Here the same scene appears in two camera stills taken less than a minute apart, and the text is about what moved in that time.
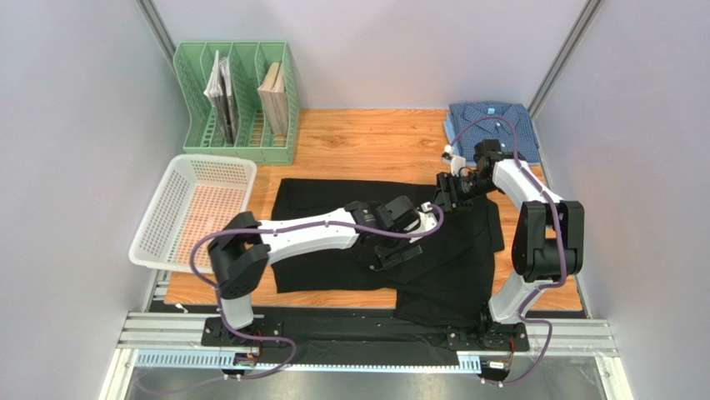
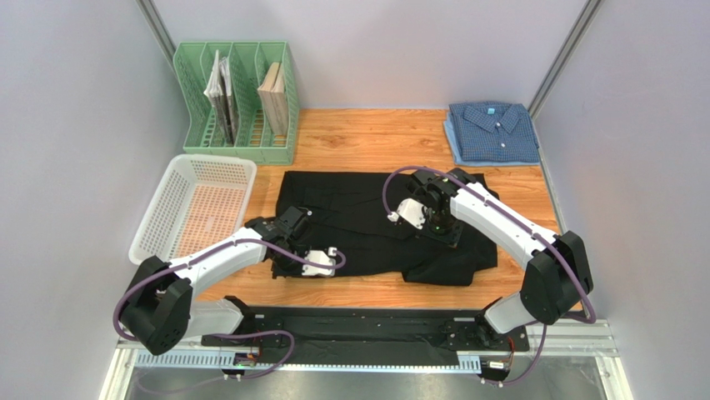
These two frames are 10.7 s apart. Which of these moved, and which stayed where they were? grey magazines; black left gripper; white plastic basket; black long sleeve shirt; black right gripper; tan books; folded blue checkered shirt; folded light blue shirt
Moved: black long sleeve shirt; black left gripper; black right gripper
Stayed: folded light blue shirt; grey magazines; white plastic basket; folded blue checkered shirt; tan books
